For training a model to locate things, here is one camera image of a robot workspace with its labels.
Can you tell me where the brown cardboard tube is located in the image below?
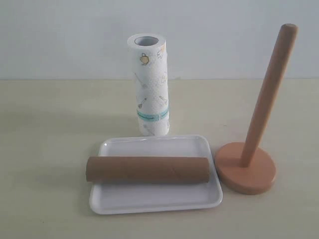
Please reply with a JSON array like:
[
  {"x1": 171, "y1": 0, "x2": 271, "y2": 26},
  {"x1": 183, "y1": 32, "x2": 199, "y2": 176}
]
[{"x1": 86, "y1": 156, "x2": 210, "y2": 184}]

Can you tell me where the white printed paper towel roll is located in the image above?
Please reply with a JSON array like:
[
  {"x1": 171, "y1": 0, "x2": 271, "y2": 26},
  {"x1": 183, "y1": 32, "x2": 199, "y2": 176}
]
[{"x1": 128, "y1": 33, "x2": 169, "y2": 136}]

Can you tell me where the wooden paper towel holder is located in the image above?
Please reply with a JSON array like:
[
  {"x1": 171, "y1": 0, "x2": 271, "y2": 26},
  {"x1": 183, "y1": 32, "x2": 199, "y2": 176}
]
[{"x1": 214, "y1": 23, "x2": 298, "y2": 195}]

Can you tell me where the white rectangular plastic tray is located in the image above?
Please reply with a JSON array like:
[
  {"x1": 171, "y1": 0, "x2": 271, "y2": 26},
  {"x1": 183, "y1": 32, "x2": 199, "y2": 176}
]
[{"x1": 89, "y1": 135, "x2": 223, "y2": 215}]

